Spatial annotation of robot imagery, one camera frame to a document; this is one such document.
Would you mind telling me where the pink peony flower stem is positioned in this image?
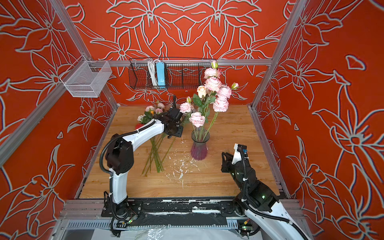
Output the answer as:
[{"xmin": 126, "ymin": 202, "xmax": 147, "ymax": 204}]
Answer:
[{"xmin": 180, "ymin": 97, "xmax": 206, "ymax": 141}]

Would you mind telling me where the purple glass fluted vase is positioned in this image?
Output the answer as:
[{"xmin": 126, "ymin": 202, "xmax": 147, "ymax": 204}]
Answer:
[{"xmin": 191, "ymin": 129, "xmax": 210, "ymax": 161}]

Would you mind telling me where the cream rose flower stem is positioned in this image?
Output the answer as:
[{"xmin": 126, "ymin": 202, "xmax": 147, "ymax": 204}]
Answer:
[{"xmin": 193, "ymin": 86, "xmax": 210, "ymax": 122}]

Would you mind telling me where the green flower stem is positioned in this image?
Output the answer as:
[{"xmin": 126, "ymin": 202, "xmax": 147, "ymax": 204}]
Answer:
[{"xmin": 203, "ymin": 60, "xmax": 224, "ymax": 139}]

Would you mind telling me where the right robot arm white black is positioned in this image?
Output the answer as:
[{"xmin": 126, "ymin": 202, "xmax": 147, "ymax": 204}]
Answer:
[{"xmin": 221, "ymin": 144, "xmax": 310, "ymax": 240}]

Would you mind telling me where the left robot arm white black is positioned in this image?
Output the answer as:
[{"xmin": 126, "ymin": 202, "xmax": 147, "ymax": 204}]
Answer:
[{"xmin": 99, "ymin": 96, "xmax": 183, "ymax": 221}]

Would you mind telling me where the bunch of artificial flowers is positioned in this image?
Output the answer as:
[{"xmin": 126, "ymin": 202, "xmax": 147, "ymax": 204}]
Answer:
[{"xmin": 135, "ymin": 101, "xmax": 171, "ymax": 176}]

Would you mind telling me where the light blue box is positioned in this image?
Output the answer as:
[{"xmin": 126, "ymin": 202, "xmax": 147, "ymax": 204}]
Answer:
[{"xmin": 156, "ymin": 62, "xmax": 166, "ymax": 88}]

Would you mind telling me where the black wire wall basket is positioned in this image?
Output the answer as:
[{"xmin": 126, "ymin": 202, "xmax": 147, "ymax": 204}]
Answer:
[{"xmin": 128, "ymin": 57, "xmax": 214, "ymax": 90}]

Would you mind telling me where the white cable bundle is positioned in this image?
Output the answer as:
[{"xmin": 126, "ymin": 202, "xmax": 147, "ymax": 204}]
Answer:
[{"xmin": 146, "ymin": 59, "xmax": 160, "ymax": 88}]

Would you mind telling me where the white mesh wall basket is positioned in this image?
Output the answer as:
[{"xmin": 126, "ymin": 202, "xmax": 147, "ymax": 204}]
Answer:
[{"xmin": 60, "ymin": 61, "xmax": 112, "ymax": 98}]

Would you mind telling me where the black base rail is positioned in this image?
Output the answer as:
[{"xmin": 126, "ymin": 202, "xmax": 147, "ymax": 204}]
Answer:
[{"xmin": 101, "ymin": 197, "xmax": 258, "ymax": 231}]

